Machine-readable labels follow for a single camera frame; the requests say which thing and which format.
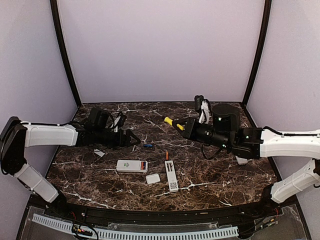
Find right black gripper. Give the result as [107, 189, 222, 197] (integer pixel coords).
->
[173, 116, 232, 150]

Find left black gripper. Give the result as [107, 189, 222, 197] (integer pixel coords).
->
[94, 127, 141, 150]

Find yellow handled screwdriver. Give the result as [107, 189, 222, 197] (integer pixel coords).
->
[164, 116, 185, 131]

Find white TCL air-conditioner remote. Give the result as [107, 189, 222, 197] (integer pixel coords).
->
[116, 159, 148, 173]

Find white square battery cover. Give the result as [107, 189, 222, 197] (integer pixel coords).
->
[145, 173, 161, 185]

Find slim white remote control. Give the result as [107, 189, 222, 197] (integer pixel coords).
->
[165, 160, 179, 193]

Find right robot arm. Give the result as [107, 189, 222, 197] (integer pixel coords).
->
[172, 103, 320, 217]

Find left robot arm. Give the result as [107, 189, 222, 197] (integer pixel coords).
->
[0, 107, 141, 218]

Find white remote at right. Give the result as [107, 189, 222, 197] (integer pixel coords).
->
[235, 156, 249, 165]

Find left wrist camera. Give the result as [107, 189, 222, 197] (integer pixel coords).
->
[109, 111, 127, 133]

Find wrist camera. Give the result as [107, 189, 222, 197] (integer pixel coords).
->
[109, 111, 127, 133]
[194, 95, 212, 124]

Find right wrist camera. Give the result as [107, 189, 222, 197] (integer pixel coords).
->
[194, 95, 212, 124]

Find black front rail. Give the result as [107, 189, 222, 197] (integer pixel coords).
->
[42, 197, 281, 227]

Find white slotted cable duct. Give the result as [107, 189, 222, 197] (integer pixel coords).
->
[31, 213, 239, 240]

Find right black frame post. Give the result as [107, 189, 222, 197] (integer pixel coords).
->
[241, 0, 272, 108]

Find black frame post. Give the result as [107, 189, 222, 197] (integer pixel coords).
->
[49, 0, 82, 108]
[241, 0, 272, 108]

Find left black frame post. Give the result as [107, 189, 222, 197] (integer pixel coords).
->
[49, 0, 82, 108]

